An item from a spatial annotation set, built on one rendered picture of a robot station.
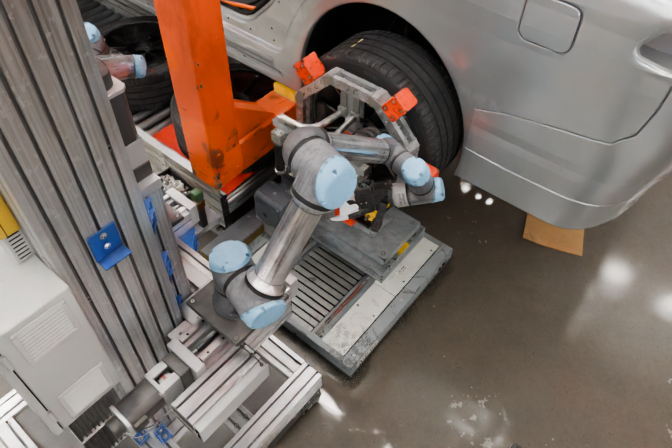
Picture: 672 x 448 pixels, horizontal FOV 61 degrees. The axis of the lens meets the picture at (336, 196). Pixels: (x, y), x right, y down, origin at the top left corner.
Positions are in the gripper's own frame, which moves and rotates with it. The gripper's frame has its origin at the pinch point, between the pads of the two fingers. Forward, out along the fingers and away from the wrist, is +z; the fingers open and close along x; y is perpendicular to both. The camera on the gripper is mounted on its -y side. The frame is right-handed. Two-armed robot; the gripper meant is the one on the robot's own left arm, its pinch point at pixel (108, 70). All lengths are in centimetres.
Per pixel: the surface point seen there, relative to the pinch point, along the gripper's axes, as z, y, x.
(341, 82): -27, 75, 45
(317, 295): 52, 120, -13
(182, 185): 26, 45, -15
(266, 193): 42, 72, 7
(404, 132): -27, 104, 45
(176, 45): -24.7, 22.6, 18.1
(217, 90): -7.9, 38.8, 18.8
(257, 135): 27, 55, 23
